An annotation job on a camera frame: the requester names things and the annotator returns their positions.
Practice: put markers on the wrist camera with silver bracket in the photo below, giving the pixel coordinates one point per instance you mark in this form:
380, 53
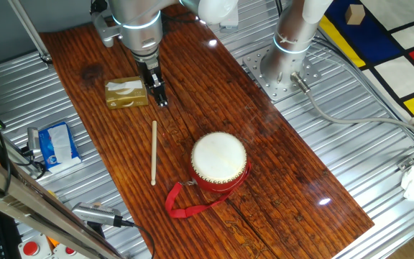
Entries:
104, 32

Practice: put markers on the metal frame beam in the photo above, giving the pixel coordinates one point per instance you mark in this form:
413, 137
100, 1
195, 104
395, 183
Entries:
31, 205

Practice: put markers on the grey metal pole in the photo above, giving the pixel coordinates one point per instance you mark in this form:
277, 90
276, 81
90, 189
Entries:
27, 25

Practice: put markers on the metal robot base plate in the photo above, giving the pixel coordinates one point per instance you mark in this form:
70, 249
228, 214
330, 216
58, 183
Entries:
252, 63

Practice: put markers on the colourful block pattern cloth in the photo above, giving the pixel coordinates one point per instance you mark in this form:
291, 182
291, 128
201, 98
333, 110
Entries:
401, 75

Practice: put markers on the red drum white head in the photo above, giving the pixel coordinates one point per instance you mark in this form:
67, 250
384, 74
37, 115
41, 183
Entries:
218, 156

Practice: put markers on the silver camera with black plug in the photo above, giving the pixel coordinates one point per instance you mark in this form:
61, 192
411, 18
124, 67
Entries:
95, 214

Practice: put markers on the blue tissue pack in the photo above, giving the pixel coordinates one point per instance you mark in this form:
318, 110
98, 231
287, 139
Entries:
47, 144

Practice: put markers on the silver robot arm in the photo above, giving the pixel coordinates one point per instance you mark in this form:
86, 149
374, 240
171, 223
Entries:
138, 21

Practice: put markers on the red emergency stop button box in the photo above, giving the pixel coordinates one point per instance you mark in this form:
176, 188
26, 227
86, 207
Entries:
31, 248
69, 251

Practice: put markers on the gold tissue box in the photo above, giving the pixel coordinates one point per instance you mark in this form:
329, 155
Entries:
128, 98

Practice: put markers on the light wooden drumstick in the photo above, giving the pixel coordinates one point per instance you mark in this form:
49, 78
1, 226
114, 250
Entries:
154, 151

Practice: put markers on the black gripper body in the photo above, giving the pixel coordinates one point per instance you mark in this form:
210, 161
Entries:
148, 73

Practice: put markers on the small wooden cube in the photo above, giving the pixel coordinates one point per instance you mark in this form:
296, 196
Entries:
354, 15

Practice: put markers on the brown wooden board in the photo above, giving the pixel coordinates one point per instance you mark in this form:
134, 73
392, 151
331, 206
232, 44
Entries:
282, 180

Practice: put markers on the small silver camera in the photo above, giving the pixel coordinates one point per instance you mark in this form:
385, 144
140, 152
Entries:
33, 138

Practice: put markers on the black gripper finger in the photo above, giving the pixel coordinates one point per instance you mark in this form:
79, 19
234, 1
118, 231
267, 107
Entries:
153, 90
162, 97

